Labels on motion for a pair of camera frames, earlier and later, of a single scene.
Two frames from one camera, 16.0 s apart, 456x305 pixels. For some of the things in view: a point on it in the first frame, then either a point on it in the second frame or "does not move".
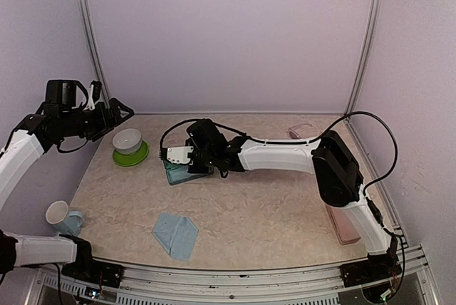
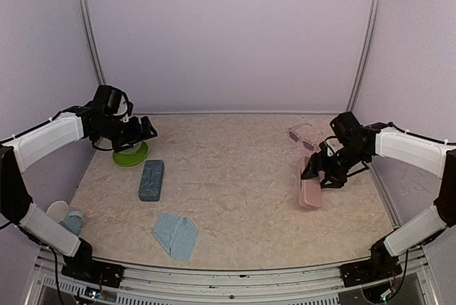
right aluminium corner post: (367, 47) does not move
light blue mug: (64, 221) does not move
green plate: (130, 159) does not move
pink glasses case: (343, 228) -> (310, 191)
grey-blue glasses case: (179, 172) -> (151, 180)
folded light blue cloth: (177, 234) does not move
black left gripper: (105, 124) -> (136, 135)
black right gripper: (198, 170) -> (318, 160)
